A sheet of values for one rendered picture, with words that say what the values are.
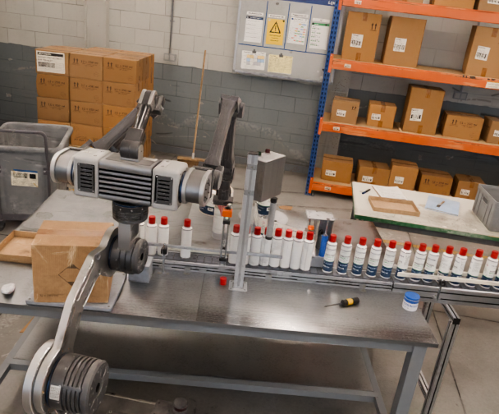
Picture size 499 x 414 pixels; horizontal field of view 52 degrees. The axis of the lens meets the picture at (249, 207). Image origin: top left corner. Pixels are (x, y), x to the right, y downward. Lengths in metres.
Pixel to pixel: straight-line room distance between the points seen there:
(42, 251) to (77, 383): 0.65
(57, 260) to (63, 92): 3.92
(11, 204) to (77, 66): 1.79
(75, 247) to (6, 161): 2.58
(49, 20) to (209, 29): 2.18
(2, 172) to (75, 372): 3.14
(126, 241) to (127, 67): 3.88
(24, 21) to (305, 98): 3.91
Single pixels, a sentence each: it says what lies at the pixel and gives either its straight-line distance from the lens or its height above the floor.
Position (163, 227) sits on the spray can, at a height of 1.04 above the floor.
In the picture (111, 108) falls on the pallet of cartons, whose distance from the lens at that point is 5.83.
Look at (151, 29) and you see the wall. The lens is 7.13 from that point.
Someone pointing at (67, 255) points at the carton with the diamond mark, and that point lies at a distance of 2.21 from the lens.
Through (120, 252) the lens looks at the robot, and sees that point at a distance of 2.03.
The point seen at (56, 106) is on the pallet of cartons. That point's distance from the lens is 6.05.
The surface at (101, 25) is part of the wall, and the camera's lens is 7.33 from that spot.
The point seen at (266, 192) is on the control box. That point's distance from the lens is 2.28.
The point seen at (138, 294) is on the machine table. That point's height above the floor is 0.83.
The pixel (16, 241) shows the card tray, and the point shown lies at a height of 0.83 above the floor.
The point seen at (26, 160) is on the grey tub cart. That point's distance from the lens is 4.65.
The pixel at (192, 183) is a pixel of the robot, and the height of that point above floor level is 1.48.
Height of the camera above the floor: 2.11
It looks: 22 degrees down
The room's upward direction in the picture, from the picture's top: 7 degrees clockwise
